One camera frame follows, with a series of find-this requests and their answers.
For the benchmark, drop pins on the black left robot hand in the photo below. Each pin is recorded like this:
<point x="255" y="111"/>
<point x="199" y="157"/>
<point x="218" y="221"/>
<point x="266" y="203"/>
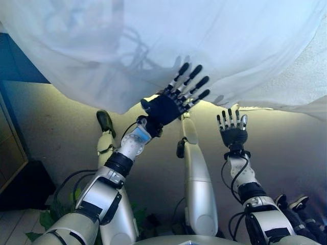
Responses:
<point x="163" y="107"/>

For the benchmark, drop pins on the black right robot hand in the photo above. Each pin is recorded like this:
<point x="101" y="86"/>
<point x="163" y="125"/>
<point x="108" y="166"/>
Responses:
<point x="233" y="135"/>

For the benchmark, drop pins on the white duvet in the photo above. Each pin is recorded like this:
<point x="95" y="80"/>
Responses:
<point x="178" y="33"/>

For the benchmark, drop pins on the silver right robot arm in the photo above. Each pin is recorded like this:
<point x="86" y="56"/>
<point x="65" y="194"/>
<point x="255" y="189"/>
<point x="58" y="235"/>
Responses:
<point x="265" y="219"/>

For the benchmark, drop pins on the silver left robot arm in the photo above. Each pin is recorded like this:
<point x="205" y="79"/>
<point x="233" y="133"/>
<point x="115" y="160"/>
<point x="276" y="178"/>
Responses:
<point x="99" y="194"/>

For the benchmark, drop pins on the black white-soled shoe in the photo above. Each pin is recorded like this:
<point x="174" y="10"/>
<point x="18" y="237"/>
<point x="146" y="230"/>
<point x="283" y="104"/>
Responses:
<point x="281" y="201"/>
<point x="299" y="201"/>

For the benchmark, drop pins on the person's dark trouser legs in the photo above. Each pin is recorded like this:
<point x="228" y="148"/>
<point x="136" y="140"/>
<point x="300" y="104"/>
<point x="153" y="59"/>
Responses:
<point x="306" y="222"/>

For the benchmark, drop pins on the silver left robot leg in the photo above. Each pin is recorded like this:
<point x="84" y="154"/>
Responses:
<point x="127" y="219"/>

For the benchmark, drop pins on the wooden glass-topped nightstand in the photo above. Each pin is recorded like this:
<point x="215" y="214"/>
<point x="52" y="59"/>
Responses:
<point x="10" y="153"/>

